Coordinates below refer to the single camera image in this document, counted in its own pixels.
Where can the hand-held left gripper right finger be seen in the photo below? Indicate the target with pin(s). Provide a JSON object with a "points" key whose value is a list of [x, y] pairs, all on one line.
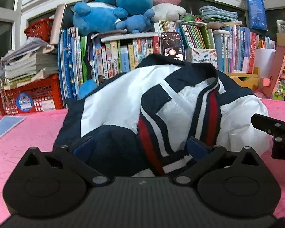
{"points": [[196, 147]]}

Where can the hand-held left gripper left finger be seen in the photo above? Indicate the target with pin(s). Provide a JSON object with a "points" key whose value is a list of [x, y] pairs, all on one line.
{"points": [[85, 147]]}

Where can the navy and white jacket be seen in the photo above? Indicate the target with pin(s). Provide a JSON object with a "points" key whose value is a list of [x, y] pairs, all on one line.
{"points": [[109, 114]]}

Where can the pink toy house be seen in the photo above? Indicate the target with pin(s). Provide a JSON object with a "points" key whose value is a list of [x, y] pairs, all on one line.
{"points": [[282, 76]]}

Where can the white card sheet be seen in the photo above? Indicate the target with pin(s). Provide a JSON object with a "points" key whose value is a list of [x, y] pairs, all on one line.
{"points": [[264, 61]]}

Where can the wooden drawer organiser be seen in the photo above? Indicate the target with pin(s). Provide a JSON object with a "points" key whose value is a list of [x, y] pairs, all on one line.
{"points": [[244, 80]]}

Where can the small blue plush ball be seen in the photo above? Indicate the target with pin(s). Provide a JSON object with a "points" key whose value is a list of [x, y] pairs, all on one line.
{"points": [[87, 87]]}

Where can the pink bunny print towel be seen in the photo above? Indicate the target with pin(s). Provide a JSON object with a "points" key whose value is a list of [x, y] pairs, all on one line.
{"points": [[26, 142]]}

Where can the large red plastic crate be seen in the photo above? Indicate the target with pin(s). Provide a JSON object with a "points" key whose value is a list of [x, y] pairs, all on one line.
{"points": [[49, 87]]}

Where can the row of pastel spine books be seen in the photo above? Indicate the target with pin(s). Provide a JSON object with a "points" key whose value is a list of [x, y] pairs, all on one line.
{"points": [[239, 49]]}

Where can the light blue notebook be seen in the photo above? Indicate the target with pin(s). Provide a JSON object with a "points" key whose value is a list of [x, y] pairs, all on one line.
{"points": [[4, 127]]}

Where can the white printed cardboard box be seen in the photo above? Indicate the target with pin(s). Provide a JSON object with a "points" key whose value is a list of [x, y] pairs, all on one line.
{"points": [[201, 58]]}

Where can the row of colourful picture books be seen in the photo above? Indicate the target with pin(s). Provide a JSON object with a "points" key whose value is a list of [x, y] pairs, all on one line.
{"points": [[109, 59]]}

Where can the blue flat package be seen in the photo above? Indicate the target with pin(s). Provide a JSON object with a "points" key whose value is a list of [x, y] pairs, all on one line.
{"points": [[256, 11]]}

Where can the stack of paper workbooks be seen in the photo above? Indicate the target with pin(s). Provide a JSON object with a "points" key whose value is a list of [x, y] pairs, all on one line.
{"points": [[26, 64]]}

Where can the stack of teal folders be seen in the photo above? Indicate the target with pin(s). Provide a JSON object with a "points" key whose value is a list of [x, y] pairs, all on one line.
{"points": [[218, 14]]}

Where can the row of green spine books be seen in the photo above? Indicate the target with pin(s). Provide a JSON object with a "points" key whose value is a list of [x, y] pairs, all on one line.
{"points": [[194, 35]]}

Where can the beige board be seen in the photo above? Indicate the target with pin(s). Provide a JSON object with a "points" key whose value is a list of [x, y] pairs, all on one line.
{"points": [[58, 23]]}

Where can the small red plastic basket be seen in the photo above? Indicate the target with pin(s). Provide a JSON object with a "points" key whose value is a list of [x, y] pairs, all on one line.
{"points": [[39, 28]]}

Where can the blue plush toy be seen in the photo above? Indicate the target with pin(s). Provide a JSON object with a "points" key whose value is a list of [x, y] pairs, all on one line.
{"points": [[130, 0], [92, 19]]}

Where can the white framed window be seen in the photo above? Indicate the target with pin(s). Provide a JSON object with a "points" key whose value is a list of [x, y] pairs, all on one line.
{"points": [[15, 16]]}

